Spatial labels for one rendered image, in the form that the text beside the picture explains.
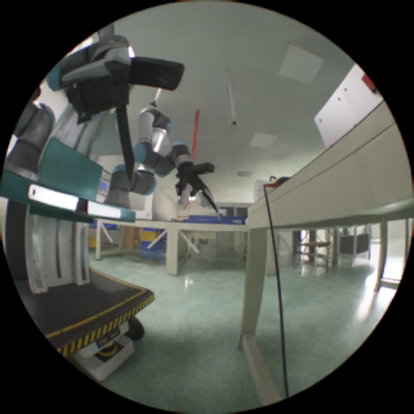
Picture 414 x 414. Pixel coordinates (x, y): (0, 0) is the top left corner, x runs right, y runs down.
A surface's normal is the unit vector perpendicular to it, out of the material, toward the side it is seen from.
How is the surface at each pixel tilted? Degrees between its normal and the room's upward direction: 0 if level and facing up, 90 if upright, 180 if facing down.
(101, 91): 155
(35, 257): 90
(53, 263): 90
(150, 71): 173
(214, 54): 180
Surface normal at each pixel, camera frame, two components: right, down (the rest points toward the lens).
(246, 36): -0.04, 0.98
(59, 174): 0.98, 0.00
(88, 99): 0.37, 0.93
